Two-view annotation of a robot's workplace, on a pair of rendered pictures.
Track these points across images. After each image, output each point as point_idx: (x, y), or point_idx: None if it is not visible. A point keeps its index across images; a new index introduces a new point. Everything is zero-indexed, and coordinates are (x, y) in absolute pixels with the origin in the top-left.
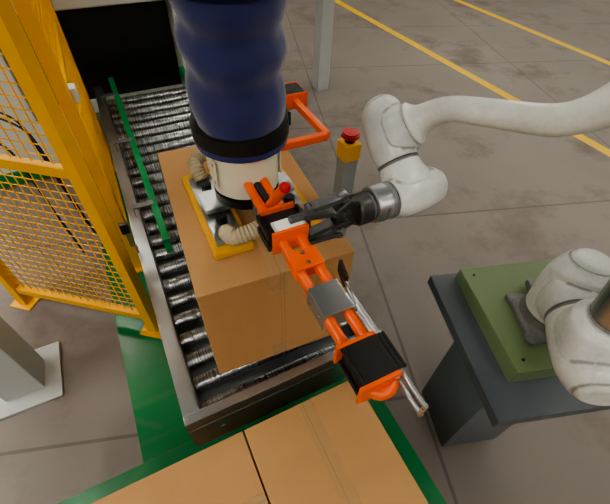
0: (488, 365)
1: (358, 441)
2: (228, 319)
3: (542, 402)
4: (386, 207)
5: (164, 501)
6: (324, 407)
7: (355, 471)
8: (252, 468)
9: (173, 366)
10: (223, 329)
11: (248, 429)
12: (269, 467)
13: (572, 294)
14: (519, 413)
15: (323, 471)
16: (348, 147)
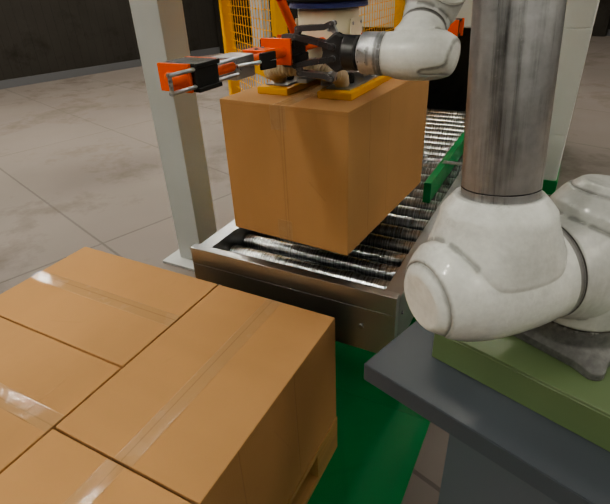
0: (433, 333)
1: (272, 347)
2: (240, 144)
3: (445, 395)
4: (363, 45)
5: (138, 278)
6: (283, 313)
7: (242, 358)
8: (193, 302)
9: (230, 225)
10: (237, 156)
11: (221, 286)
12: (201, 309)
13: None
14: (399, 377)
15: (224, 339)
16: None
